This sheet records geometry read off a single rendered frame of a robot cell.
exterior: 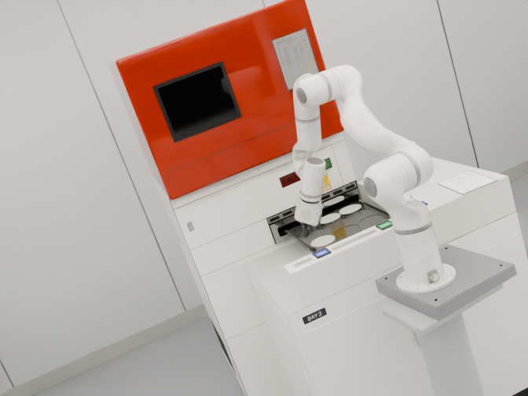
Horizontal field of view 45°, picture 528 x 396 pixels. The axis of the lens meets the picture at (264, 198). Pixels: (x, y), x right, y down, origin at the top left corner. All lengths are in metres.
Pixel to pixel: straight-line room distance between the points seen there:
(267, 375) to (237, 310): 0.36
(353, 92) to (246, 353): 1.40
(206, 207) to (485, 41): 2.88
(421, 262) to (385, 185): 0.29
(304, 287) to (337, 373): 0.36
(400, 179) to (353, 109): 0.28
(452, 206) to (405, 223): 0.46
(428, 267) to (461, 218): 0.45
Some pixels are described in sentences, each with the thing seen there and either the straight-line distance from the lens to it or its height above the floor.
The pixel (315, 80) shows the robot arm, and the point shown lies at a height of 1.56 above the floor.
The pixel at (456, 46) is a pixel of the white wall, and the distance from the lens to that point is 4.86.
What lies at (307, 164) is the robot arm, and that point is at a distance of 2.40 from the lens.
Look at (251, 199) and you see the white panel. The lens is 2.77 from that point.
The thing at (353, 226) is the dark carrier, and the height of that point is 0.90.
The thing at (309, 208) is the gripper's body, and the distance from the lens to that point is 2.49.
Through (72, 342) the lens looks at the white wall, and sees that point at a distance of 4.47.
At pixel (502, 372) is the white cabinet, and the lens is 2.79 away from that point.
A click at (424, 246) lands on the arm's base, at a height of 1.00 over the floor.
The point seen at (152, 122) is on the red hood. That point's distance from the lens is 2.60.
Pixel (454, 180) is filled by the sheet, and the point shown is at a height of 0.97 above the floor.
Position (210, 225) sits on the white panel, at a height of 1.04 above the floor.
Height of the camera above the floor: 1.84
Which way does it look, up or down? 16 degrees down
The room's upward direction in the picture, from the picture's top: 19 degrees counter-clockwise
